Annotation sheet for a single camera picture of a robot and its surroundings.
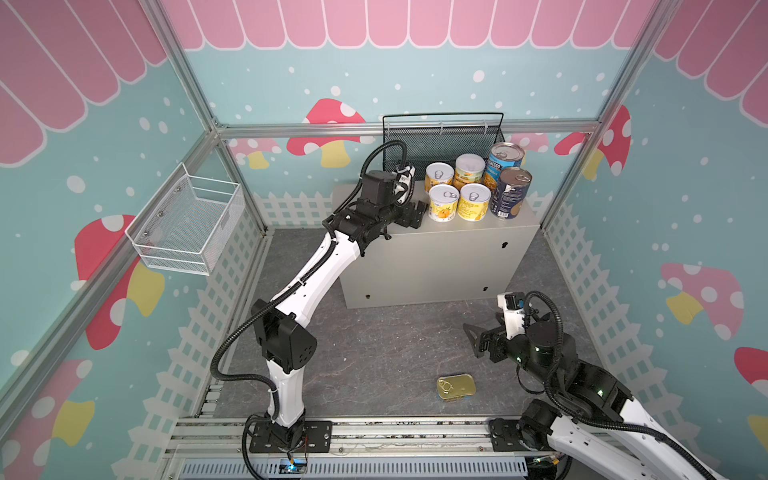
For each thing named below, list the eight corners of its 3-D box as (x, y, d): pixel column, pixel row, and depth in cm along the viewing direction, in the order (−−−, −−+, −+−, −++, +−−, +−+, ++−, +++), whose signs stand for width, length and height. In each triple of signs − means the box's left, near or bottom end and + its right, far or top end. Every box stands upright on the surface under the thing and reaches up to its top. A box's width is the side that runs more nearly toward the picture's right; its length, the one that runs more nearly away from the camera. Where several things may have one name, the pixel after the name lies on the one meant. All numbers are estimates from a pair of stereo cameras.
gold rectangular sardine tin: (437, 400, 81) (439, 396, 78) (436, 379, 85) (437, 374, 81) (473, 400, 81) (477, 396, 78) (470, 379, 85) (473, 374, 81)
